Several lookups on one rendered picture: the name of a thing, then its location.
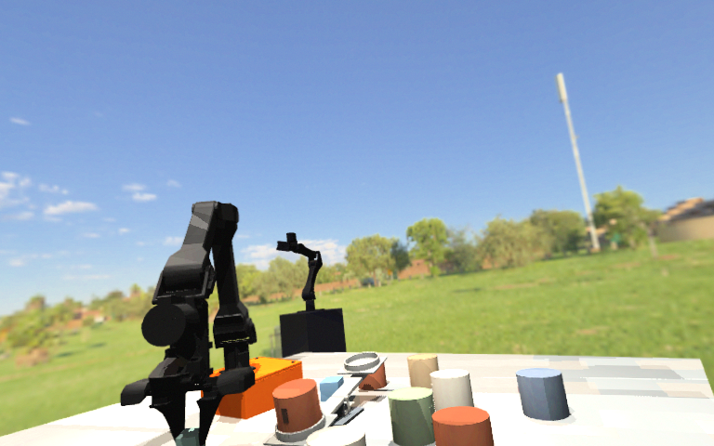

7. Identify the green cylinder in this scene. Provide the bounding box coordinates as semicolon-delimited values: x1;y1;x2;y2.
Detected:
388;387;435;446

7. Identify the light blue block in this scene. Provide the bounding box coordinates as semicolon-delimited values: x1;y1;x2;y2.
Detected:
320;376;344;402

